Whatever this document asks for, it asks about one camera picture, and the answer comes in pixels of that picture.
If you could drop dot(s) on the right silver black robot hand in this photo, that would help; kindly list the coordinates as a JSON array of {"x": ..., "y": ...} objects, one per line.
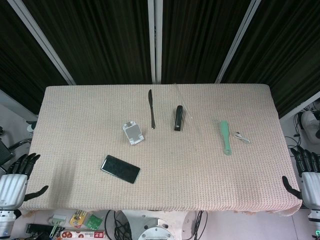
[{"x": 311, "y": 187}]

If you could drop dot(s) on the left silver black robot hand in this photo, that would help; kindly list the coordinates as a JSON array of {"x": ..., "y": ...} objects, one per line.
[{"x": 12, "y": 187}]

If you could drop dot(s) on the black smartphone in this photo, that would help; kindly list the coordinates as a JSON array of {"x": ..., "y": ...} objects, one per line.
[{"x": 120, "y": 169}]

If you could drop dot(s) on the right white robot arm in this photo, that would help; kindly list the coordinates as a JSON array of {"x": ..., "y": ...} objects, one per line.
[{"x": 315, "y": 220}]

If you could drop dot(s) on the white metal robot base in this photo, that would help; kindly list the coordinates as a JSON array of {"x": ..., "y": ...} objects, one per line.
[{"x": 155, "y": 227}]

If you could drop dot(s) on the white phone stand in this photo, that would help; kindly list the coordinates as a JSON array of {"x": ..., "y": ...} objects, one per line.
[{"x": 133, "y": 133}]

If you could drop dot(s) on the black flat box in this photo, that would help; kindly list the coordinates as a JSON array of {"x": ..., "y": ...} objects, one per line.
[{"x": 40, "y": 228}]

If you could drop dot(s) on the white black device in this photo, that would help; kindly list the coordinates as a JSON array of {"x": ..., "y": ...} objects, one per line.
[{"x": 310, "y": 122}]

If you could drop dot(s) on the yellow blister package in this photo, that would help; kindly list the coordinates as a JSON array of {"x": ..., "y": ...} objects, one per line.
[{"x": 78, "y": 218}]

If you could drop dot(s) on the red white carton box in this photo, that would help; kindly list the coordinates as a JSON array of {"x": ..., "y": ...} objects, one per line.
[{"x": 82, "y": 235}]

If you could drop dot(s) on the black pleated partition panel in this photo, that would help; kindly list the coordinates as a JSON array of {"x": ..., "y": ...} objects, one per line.
[
  {"x": 15, "y": 62},
  {"x": 287, "y": 50},
  {"x": 100, "y": 37},
  {"x": 200, "y": 37}
]

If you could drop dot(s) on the beige waffle tablecloth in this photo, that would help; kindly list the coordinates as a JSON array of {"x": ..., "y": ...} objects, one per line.
[{"x": 175, "y": 170}]

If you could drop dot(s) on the black stapler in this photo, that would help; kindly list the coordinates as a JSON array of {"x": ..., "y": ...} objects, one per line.
[{"x": 178, "y": 117}]

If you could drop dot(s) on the black table knife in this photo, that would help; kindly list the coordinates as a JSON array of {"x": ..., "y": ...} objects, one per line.
[{"x": 151, "y": 107}]

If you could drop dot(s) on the chrome frame chair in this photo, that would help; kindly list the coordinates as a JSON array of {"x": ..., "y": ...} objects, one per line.
[{"x": 6, "y": 152}]

